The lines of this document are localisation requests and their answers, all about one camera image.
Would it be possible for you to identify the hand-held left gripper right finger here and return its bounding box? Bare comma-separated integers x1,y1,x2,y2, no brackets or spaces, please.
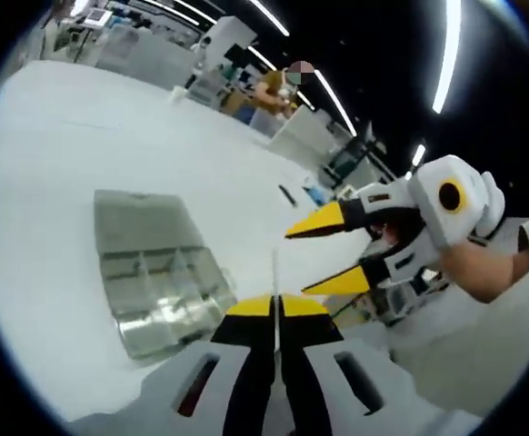
276,293,484,436

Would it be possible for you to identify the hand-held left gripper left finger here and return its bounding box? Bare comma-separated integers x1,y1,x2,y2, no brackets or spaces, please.
66,293,277,436

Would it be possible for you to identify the clear plastic guide fixture box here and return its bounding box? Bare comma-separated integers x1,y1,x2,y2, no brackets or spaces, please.
94,189,239,362

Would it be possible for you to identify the blue packet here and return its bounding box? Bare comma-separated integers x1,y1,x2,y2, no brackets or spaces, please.
304,185,330,205

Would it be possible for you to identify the black pen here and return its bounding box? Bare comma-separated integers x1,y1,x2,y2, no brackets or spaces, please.
277,184,298,208

